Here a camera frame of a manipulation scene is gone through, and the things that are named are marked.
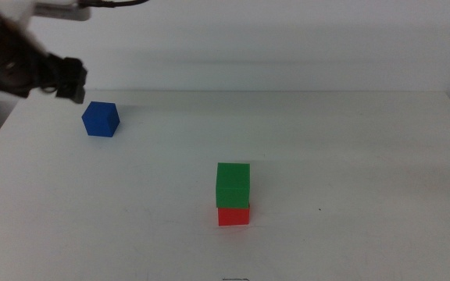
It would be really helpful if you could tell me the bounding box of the blue cube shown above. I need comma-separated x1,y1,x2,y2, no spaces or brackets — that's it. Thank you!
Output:
81,101,121,138

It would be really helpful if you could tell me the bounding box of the green cube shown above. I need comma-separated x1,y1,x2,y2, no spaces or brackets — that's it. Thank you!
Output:
215,162,251,209

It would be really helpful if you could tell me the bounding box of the red cube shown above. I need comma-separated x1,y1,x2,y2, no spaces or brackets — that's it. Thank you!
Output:
217,206,251,227

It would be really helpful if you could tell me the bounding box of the black left camera cable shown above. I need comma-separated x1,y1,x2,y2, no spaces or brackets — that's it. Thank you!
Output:
77,0,150,9

